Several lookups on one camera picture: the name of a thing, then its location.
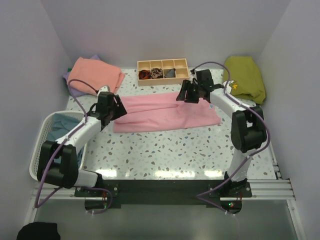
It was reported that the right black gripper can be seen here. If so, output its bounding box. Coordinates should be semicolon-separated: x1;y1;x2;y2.
176;80;203;104

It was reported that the pink t shirt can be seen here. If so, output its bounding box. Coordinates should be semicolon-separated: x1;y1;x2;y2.
113;92;221;133

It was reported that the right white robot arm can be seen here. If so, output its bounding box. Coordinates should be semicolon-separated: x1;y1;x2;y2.
176;69;268;197

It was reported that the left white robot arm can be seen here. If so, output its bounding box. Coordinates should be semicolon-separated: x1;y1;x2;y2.
37;91;127;196

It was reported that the wooden compartment tray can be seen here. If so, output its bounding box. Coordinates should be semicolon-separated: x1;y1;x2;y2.
137;58;190;87

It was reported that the grey fabric piece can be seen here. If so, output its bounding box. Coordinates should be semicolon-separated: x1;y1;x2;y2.
163;68;176;78

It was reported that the brown floral fabric roll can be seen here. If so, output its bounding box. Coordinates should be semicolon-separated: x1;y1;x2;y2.
150;67;163;79

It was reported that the folded salmon t shirt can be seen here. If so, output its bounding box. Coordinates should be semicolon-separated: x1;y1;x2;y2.
67;57;125;96

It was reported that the orange black fabric roll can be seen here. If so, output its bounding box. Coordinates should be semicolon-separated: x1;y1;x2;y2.
138;69;151;80

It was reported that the folded lilac t shirt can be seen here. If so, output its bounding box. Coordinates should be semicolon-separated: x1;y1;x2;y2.
62;54;101;97

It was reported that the blue t shirt in basket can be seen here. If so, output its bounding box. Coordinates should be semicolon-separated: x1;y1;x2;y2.
46;112;85;168

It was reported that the olive snoopy t shirt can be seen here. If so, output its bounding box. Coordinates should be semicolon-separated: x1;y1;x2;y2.
222;56;266;105

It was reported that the folded green t shirt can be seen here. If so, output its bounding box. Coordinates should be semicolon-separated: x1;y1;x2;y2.
64;68;72;96

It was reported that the white laundry basket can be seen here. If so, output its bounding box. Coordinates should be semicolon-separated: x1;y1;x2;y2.
29;111;89;182

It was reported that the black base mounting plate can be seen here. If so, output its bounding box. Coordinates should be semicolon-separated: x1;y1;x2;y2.
74;179;253;213

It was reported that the black object at bottom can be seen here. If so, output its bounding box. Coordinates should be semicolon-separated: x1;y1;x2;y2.
16;222;61;240

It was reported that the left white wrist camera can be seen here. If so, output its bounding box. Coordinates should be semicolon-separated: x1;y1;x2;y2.
97;85;110;95

